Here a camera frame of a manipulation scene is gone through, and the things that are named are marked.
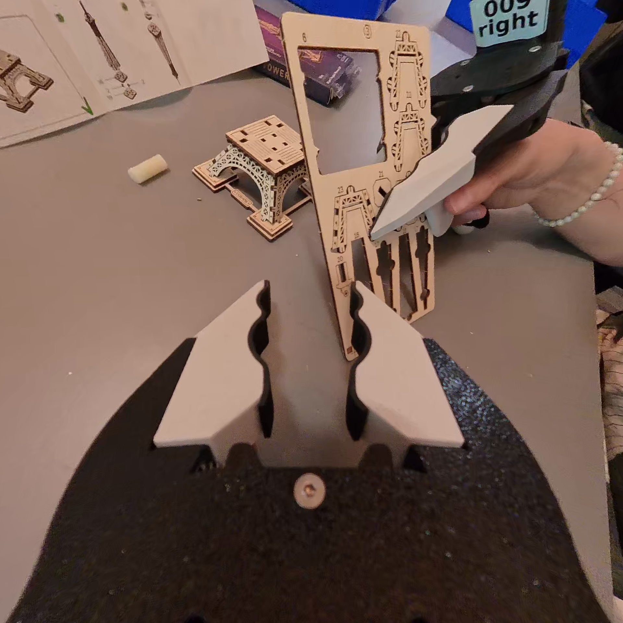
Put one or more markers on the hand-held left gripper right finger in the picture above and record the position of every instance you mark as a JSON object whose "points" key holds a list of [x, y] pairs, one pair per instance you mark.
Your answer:
{"points": [[409, 389]]}

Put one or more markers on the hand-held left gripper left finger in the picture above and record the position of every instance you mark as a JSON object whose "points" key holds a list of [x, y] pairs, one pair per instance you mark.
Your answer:
{"points": [[214, 389]]}

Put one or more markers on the pale wax stick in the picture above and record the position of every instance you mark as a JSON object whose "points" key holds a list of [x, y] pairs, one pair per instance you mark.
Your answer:
{"points": [[148, 169]]}

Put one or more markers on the person's right hand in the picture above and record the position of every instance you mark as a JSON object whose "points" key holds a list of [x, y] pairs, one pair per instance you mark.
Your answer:
{"points": [[525, 175]]}

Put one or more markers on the tagged blue storage bin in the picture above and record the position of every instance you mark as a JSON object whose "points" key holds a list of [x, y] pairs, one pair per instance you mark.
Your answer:
{"points": [[340, 5]]}

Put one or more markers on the wooden parts sheet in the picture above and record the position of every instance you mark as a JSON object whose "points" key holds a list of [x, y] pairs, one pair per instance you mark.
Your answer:
{"points": [[340, 30]]}

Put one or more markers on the grey desk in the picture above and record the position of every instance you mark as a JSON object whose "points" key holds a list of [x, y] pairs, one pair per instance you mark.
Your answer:
{"points": [[121, 267]]}

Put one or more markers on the purple puzzle box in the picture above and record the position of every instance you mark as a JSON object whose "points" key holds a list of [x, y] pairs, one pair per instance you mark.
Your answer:
{"points": [[270, 44]]}

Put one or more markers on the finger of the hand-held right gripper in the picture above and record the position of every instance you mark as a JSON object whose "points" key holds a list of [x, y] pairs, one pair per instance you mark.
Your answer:
{"points": [[428, 190]]}

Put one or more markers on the wooden tower base model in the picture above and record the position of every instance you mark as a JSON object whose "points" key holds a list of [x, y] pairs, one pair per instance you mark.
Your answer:
{"points": [[263, 141]]}

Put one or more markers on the paper instruction sheet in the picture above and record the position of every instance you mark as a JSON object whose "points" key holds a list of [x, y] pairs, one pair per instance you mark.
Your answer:
{"points": [[146, 48]]}

